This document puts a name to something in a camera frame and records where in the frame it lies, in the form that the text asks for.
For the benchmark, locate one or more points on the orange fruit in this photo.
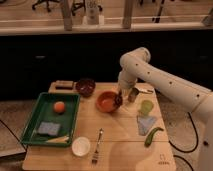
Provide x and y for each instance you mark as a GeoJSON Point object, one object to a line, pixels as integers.
{"type": "Point", "coordinates": [59, 107]}

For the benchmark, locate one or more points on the metal cup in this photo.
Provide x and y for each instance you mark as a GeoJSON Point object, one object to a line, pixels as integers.
{"type": "Point", "coordinates": [133, 94]}

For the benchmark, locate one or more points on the green cucumber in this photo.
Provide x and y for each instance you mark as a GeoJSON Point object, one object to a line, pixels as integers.
{"type": "Point", "coordinates": [150, 136]}

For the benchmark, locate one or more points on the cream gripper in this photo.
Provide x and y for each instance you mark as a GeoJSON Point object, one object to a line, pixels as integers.
{"type": "Point", "coordinates": [124, 92]}

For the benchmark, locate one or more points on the light blue cloth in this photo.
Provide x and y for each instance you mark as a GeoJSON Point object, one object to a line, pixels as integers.
{"type": "Point", "coordinates": [145, 124]}

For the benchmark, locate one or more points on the black white handled utensil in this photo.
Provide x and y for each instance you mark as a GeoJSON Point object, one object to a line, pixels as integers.
{"type": "Point", "coordinates": [145, 91]}

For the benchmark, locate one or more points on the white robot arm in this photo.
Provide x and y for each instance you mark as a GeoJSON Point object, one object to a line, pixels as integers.
{"type": "Point", "coordinates": [197, 99]}

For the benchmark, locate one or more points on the dark maroon bowl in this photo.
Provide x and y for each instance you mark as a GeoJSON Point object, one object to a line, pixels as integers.
{"type": "Point", "coordinates": [85, 87]}

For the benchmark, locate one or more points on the white small bowl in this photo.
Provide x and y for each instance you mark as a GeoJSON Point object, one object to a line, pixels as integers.
{"type": "Point", "coordinates": [81, 146]}

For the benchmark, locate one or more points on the blue sponge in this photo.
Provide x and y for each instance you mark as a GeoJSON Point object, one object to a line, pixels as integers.
{"type": "Point", "coordinates": [49, 128]}

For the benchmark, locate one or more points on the orange-red bowl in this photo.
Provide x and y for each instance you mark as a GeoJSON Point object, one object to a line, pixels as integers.
{"type": "Point", "coordinates": [105, 102]}

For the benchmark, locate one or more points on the dark grape bunch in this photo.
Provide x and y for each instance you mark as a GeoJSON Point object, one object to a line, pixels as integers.
{"type": "Point", "coordinates": [118, 100]}

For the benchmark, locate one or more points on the yellow wedge in tray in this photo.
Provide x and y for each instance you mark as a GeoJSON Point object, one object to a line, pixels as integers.
{"type": "Point", "coordinates": [62, 139]}

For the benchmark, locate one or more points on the metal fork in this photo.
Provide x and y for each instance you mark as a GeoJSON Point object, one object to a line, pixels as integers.
{"type": "Point", "coordinates": [96, 152]}

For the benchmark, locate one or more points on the green plastic cup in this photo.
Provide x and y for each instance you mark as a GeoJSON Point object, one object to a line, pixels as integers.
{"type": "Point", "coordinates": [146, 107]}

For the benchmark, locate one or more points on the brown wooden block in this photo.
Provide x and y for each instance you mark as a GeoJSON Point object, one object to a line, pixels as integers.
{"type": "Point", "coordinates": [61, 84]}

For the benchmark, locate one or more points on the green plastic tray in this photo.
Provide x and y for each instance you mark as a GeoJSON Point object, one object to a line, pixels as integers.
{"type": "Point", "coordinates": [43, 112]}

